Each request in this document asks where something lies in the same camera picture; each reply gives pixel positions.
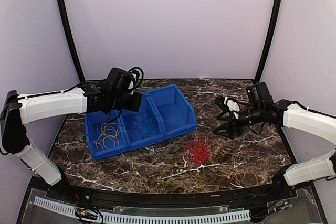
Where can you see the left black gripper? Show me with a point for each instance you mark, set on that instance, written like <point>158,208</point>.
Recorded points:
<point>135,106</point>

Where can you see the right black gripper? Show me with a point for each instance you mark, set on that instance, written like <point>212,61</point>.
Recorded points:
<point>228,126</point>

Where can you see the blue three-compartment plastic bin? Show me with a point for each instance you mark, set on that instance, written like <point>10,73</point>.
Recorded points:
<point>164,113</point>

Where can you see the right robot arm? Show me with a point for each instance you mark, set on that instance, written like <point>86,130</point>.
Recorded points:
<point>284,113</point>

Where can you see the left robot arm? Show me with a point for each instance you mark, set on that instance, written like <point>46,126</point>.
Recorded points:
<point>24,112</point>

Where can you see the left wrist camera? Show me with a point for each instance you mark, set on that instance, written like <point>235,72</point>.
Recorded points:
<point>121,80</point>

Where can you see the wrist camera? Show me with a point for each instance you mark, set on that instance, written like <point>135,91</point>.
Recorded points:
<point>121,80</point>
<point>258,92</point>

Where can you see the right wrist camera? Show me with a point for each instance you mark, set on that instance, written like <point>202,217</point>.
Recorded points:
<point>258,92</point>

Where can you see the black front rail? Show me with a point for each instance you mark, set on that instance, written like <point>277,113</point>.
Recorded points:
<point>255,197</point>

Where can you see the white slotted cable duct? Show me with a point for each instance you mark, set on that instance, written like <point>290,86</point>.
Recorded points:
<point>106,216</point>

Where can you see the left black frame post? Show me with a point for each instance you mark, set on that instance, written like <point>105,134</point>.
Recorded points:
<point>70,40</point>

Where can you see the black frame post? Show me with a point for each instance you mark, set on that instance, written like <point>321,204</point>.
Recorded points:
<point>268,40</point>
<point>70,40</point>

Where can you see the right black frame post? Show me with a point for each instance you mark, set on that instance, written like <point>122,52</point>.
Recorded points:
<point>268,40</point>

